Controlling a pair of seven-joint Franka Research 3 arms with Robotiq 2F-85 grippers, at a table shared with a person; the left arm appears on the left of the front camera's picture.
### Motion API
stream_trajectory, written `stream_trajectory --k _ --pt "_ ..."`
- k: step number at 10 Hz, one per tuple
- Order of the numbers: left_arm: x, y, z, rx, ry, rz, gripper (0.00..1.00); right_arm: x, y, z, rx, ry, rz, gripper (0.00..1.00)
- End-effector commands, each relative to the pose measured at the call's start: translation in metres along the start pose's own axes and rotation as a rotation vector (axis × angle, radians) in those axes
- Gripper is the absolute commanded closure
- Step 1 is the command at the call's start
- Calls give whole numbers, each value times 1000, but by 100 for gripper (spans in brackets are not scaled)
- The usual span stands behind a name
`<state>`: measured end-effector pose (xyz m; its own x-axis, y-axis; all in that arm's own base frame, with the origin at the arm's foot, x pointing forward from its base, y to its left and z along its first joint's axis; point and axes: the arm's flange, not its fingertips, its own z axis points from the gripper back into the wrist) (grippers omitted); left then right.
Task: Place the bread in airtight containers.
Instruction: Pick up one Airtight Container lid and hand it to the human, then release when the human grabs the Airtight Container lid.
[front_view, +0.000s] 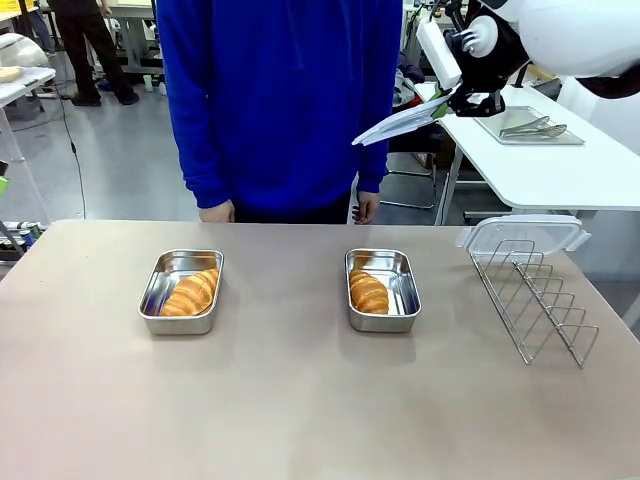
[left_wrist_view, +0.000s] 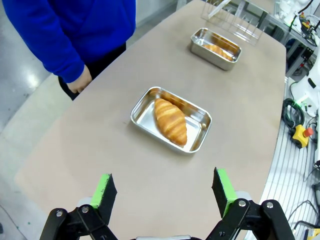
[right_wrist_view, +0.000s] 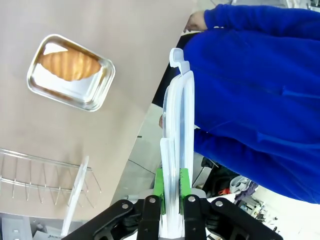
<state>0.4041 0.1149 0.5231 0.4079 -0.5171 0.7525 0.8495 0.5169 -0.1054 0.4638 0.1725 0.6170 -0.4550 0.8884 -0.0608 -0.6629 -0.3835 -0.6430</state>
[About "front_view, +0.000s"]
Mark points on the person's right forearm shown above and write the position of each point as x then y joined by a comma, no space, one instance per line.
205,170

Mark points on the translucent plastic clip lid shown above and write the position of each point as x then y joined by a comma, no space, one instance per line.
525,227
395,125

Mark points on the grey background workbench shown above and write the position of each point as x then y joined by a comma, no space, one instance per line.
132,10

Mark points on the person's left forearm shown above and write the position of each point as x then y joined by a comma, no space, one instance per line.
372,170

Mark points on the metal frame chair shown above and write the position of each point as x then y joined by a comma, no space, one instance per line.
432,185

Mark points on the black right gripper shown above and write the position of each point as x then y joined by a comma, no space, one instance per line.
482,67

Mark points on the person's left hand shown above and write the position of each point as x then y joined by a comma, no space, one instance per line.
366,207

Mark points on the bread loaf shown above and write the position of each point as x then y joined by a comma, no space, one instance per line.
10,73

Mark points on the bystander in blue jeans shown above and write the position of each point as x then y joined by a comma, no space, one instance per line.
40,25

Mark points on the white workbench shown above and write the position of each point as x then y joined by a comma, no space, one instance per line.
25,84

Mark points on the dark drink can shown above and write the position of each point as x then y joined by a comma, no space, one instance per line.
34,231
23,236

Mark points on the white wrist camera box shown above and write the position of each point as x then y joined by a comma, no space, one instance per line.
437,52

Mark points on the white dome cover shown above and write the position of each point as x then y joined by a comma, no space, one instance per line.
22,52

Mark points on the flat steel tray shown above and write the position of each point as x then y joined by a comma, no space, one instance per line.
520,115

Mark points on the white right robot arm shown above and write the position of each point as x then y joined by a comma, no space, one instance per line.
575,35

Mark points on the yellow label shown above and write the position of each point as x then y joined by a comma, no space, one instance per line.
542,75

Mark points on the golden croissant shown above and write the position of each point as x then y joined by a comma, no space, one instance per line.
192,295
367,295

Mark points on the bystander in black clothes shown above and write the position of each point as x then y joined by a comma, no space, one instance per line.
82,45

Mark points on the steel tongs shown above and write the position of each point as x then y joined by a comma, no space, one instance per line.
525,126
550,131

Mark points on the dark jacket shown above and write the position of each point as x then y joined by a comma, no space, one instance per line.
410,70

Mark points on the person's right hand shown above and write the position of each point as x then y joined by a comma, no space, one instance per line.
217,212

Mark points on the white side table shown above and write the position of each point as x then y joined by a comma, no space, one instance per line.
525,170

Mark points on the steel rectangular container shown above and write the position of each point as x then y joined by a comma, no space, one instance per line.
170,262
400,290

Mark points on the person in blue sweater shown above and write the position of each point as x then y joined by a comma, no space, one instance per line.
280,100

